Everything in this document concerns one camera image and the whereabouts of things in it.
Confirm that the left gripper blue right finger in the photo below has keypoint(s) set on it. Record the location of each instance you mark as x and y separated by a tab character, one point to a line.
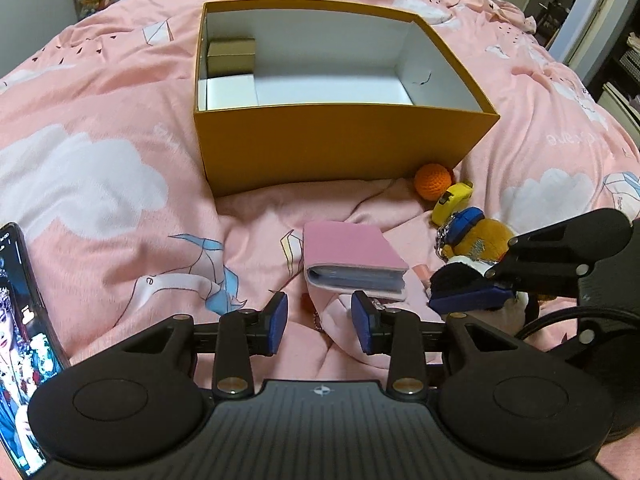
366	322

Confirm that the smartphone with lit screen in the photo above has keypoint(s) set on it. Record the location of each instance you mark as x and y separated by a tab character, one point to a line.
30	353

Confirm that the olive yellow small box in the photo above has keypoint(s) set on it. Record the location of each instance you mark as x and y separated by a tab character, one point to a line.
230	56

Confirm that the pink card holder wallet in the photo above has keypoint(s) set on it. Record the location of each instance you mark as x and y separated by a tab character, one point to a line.
344	257

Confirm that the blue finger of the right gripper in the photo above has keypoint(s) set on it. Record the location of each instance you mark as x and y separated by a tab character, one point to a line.
474	298

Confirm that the orange crochet ball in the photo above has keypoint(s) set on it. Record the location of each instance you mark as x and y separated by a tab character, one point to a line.
432	180

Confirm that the dark wardrobe shelving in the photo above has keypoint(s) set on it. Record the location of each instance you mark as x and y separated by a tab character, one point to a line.
613	76

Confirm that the pink mini backpack pouch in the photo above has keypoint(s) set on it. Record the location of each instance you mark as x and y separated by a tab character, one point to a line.
336	319

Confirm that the orange plush blue cap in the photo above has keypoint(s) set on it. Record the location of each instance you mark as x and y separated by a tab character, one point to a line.
468	232

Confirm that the orange cardboard storage box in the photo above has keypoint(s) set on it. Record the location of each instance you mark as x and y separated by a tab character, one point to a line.
340	91

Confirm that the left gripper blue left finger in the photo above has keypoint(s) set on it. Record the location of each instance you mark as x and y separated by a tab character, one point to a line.
274	318

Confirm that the white black-eared plush dog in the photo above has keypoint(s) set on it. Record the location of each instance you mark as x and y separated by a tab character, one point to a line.
461	271

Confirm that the yellow tape measure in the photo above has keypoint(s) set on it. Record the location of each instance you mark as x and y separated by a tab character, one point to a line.
453	199

